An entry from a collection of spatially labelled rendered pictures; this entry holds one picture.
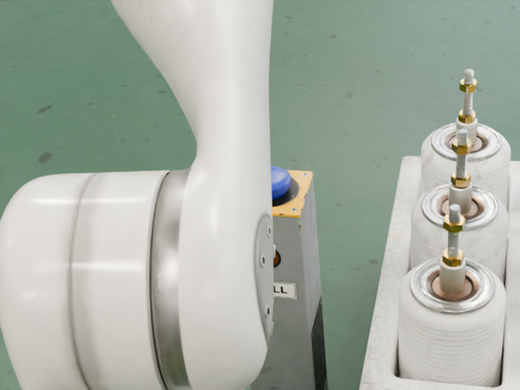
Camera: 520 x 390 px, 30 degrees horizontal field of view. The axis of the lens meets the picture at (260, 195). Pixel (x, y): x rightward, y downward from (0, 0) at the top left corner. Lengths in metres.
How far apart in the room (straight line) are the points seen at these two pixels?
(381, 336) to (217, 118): 0.58
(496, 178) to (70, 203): 0.74
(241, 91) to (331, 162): 1.09
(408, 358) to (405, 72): 0.89
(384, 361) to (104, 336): 0.58
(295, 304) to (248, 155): 0.56
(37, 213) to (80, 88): 1.42
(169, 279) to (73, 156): 1.25
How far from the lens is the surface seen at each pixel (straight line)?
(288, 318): 0.96
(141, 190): 0.38
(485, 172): 1.05
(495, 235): 0.97
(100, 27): 2.01
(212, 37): 0.43
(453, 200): 0.97
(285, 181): 0.89
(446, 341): 0.88
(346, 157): 1.51
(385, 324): 0.96
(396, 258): 1.03
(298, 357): 1.00
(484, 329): 0.88
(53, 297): 0.37
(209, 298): 0.36
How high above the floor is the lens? 0.84
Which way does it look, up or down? 36 degrees down
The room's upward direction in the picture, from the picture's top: 6 degrees counter-clockwise
